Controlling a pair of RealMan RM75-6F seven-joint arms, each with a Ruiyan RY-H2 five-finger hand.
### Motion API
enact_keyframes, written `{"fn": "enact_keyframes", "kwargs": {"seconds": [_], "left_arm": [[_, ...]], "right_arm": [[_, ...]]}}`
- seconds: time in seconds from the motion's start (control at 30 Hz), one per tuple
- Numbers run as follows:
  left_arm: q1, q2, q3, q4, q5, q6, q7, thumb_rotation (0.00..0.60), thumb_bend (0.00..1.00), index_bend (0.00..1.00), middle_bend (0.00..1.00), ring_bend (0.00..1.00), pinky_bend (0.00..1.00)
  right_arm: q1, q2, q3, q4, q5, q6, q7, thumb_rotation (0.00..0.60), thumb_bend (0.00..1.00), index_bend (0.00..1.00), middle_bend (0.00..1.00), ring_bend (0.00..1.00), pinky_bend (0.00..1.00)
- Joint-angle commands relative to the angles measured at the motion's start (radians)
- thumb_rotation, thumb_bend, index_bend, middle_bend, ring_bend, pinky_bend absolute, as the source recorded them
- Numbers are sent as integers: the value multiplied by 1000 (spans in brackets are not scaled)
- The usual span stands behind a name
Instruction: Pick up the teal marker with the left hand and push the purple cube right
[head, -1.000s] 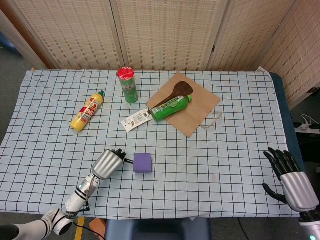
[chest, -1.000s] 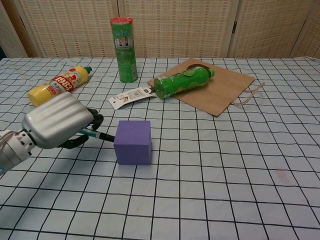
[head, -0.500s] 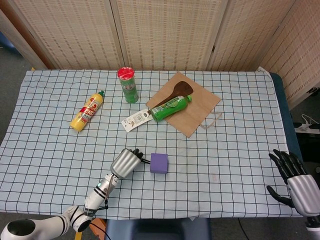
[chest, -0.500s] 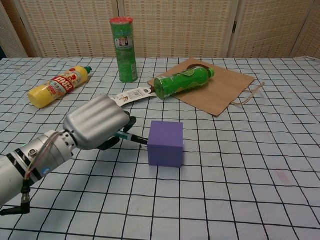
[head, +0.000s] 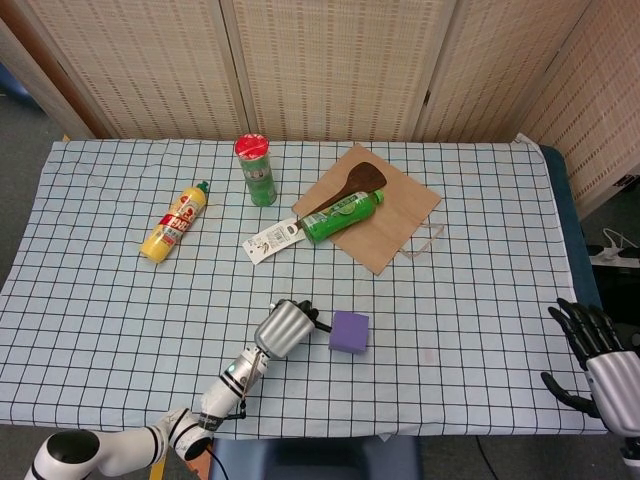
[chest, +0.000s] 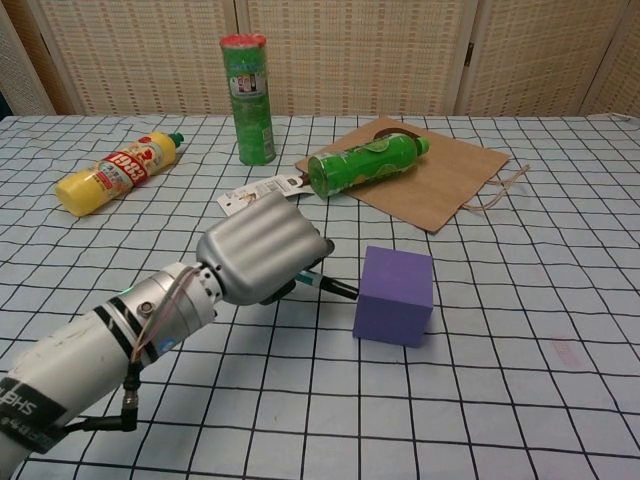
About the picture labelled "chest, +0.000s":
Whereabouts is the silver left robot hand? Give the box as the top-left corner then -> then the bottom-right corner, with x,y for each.
195,192 -> 336,307

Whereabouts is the green marker with black cap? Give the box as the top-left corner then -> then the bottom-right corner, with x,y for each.
294,270 -> 360,300

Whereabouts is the purple foam cube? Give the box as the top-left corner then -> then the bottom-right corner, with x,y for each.
352,245 -> 434,349

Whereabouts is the white packaged utensil card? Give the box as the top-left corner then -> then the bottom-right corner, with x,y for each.
217,172 -> 313,217

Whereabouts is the green plastic drink bottle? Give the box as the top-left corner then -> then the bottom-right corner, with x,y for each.
306,133 -> 432,200

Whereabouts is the green cylindrical chip can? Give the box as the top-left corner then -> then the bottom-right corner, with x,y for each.
219,32 -> 278,166

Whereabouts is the yellow squeeze bottle green cap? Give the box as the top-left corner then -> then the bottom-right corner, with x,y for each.
55,130 -> 187,218

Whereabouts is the brown paper bag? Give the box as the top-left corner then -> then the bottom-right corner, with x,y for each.
294,116 -> 531,235

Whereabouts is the checkered white tablecloth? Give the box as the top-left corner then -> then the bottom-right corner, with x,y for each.
0,113 -> 640,480

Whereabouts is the woven folding screen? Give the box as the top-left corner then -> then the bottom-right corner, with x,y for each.
0,0 -> 640,119

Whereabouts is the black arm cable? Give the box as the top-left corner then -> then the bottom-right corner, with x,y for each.
62,362 -> 141,434

